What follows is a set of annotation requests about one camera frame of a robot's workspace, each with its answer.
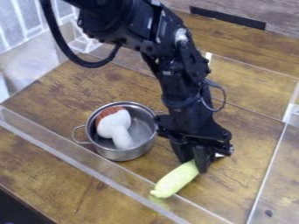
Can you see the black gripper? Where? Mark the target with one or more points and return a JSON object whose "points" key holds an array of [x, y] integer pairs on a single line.
{"points": [[197, 137]]}

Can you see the plush mushroom toy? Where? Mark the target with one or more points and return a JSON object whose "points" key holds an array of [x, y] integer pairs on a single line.
{"points": [[113, 124]]}

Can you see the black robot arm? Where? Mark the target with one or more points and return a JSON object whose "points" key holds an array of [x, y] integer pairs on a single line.
{"points": [[144, 26]]}

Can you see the stainless steel pot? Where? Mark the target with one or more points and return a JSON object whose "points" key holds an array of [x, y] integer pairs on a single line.
{"points": [[142, 131]]}

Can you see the black strip on wall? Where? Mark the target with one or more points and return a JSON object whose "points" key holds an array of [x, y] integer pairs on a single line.
{"points": [[249, 22]]}

